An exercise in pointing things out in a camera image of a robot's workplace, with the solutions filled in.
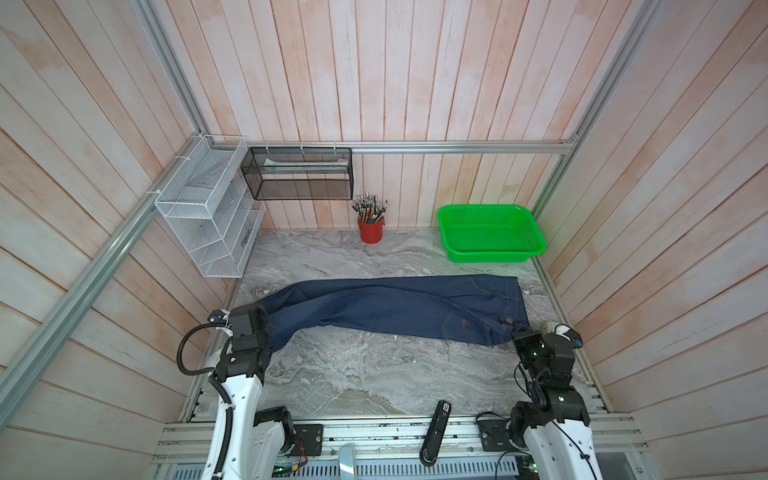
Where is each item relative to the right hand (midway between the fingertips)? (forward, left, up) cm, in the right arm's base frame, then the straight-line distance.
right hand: (517, 324), depth 81 cm
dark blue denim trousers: (+6, +12, -4) cm, 14 cm away
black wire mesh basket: (+50, +68, +14) cm, 86 cm away
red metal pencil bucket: (+40, +43, -6) cm, 59 cm away
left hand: (-4, +71, +1) cm, 71 cm away
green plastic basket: (+45, -5, -11) cm, 47 cm away
